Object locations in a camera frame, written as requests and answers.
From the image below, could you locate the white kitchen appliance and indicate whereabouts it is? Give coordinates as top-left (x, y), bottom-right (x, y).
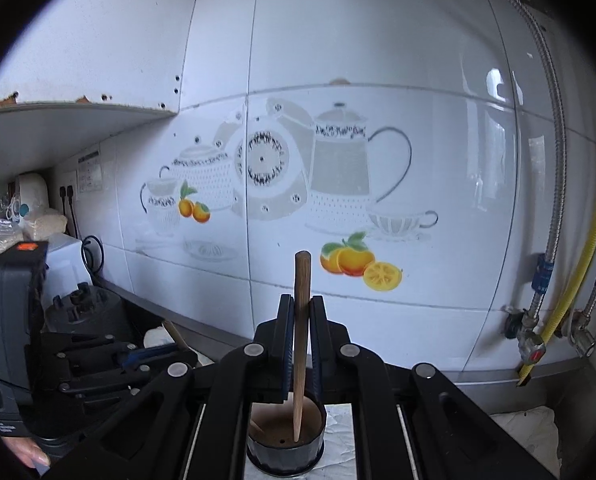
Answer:
top-left (43, 234), bottom-right (95, 306)

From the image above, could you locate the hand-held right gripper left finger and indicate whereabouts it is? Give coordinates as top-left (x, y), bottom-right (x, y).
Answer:
top-left (43, 295), bottom-right (299, 480)

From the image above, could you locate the person's left hand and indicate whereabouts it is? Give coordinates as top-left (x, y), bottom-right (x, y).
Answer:
top-left (0, 437), bottom-right (52, 468)

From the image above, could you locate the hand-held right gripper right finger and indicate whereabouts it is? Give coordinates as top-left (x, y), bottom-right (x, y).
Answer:
top-left (308, 296), bottom-right (559, 480)

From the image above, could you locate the yellow gas hose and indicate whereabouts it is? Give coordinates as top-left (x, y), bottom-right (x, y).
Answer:
top-left (517, 102), bottom-right (596, 387)

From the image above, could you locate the white wall label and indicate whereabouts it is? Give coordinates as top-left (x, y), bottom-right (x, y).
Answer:
top-left (76, 149), bottom-right (103, 195)

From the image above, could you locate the metal valve with red handle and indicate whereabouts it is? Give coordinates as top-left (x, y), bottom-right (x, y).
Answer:
top-left (503, 305), bottom-right (550, 367)

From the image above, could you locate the wall power socket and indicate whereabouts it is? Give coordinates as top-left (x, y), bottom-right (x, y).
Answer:
top-left (58, 172), bottom-right (79, 202)

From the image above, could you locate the metal pipe valve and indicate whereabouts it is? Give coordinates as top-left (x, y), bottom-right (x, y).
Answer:
top-left (568, 310), bottom-right (596, 357)

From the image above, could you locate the black power cable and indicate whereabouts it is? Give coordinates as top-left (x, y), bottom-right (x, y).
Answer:
top-left (80, 235), bottom-right (105, 275)

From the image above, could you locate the long braided steel hose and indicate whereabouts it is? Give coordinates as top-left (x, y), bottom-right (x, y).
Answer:
top-left (470, 0), bottom-right (569, 322)

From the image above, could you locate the dark round chopstick holder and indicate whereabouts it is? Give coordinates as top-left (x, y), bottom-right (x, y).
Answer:
top-left (246, 400), bottom-right (326, 476)

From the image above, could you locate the white wall cabinet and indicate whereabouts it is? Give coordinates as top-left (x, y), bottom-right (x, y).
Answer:
top-left (0, 0), bottom-right (201, 187)

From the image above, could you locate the dark blender jar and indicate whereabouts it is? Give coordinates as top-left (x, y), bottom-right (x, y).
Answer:
top-left (45, 282), bottom-right (135, 347)

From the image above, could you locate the white quilted mat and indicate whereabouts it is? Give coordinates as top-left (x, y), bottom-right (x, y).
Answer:
top-left (143, 327), bottom-right (561, 480)

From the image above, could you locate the white plastic jug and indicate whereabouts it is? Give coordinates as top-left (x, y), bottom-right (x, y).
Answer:
top-left (15, 172), bottom-right (49, 221)

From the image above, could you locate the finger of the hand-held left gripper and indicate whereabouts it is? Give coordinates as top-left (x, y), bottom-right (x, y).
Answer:
top-left (58, 347), bottom-right (200, 403)
top-left (43, 331), bottom-right (141, 361)

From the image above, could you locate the bag of white grains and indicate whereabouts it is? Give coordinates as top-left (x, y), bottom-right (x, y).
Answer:
top-left (20, 210), bottom-right (69, 242)

